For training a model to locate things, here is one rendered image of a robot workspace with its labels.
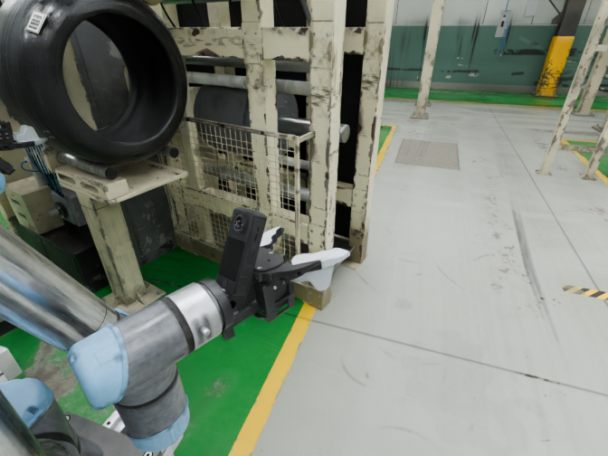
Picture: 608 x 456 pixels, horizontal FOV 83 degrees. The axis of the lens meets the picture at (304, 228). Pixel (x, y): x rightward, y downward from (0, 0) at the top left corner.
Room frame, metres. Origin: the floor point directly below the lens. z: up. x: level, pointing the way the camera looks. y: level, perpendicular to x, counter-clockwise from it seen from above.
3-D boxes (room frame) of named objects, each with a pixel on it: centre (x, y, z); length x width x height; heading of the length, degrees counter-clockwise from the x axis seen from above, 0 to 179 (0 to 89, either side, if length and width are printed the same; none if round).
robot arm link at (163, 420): (0.28, 0.20, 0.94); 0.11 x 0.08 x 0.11; 45
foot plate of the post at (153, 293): (1.50, 1.00, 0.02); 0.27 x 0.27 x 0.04; 58
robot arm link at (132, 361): (0.26, 0.19, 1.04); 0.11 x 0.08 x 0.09; 135
